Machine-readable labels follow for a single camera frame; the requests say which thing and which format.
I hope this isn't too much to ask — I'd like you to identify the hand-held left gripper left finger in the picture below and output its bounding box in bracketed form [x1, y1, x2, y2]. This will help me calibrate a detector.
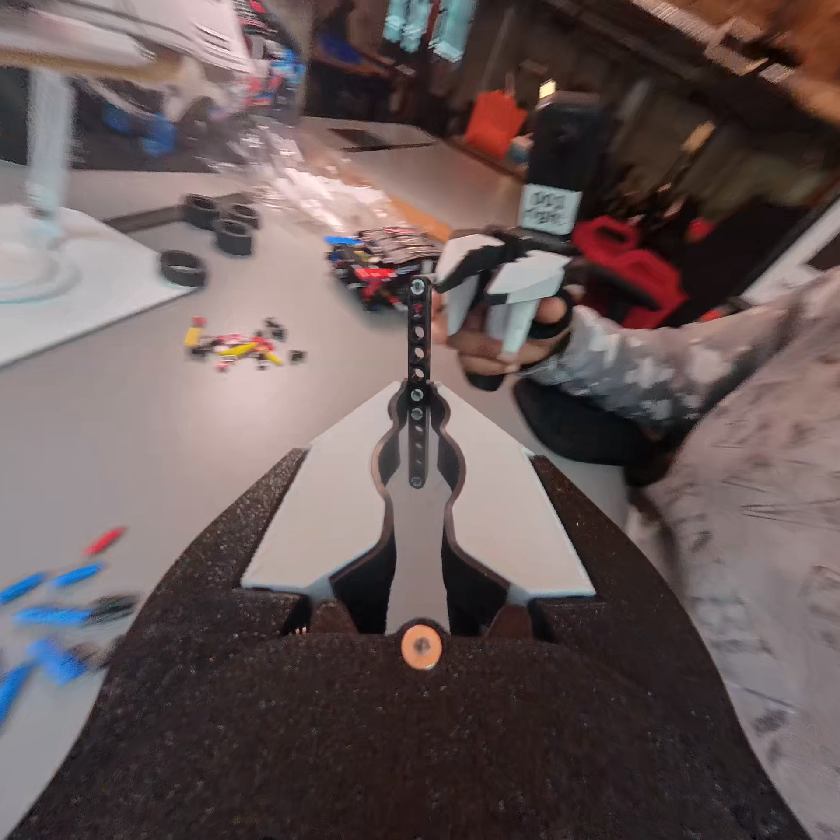
[240, 379, 404, 636]

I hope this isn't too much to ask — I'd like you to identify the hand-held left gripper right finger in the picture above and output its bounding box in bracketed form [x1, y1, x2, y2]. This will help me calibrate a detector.
[432, 381, 598, 636]

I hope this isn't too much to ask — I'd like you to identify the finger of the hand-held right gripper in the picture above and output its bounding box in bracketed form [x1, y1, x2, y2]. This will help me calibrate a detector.
[434, 230, 508, 340]
[487, 253, 574, 357]

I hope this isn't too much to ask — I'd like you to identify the black perforated brick beam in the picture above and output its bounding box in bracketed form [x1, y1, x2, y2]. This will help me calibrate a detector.
[406, 276, 435, 490]

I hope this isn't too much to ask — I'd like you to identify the pile of blue black pins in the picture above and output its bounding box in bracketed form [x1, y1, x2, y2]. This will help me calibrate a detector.
[0, 525, 142, 729]

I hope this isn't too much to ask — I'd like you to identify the person's right forearm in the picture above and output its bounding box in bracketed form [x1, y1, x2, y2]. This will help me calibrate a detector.
[525, 266, 840, 441]

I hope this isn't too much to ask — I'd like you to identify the grey desk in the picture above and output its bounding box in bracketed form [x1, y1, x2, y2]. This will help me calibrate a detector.
[0, 154, 631, 840]

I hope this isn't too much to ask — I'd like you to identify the person's right hand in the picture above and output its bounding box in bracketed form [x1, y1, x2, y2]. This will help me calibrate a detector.
[446, 327, 568, 393]

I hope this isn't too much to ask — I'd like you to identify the orange bag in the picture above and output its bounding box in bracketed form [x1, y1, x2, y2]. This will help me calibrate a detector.
[465, 91, 529, 158]

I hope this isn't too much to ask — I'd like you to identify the brick race car model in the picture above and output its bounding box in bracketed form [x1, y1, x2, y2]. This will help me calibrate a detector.
[326, 226, 454, 312]

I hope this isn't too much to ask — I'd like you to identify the grey table with wooden edge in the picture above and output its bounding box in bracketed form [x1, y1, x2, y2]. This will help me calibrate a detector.
[295, 117, 526, 227]

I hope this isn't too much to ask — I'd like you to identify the black office chair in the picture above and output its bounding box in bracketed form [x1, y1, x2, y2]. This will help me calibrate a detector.
[567, 259, 660, 312]

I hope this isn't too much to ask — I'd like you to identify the red tote bag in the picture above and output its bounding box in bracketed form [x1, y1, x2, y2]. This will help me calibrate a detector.
[574, 217, 686, 329]

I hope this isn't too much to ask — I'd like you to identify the heap of clear plastic bags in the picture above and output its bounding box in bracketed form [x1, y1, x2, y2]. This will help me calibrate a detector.
[243, 118, 421, 231]

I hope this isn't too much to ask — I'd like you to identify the pile of yellow red black parts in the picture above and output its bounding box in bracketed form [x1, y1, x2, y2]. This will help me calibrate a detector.
[184, 317, 308, 374]

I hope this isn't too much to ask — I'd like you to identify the white base booklet stand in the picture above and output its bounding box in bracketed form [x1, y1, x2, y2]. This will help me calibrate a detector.
[0, 66, 198, 368]

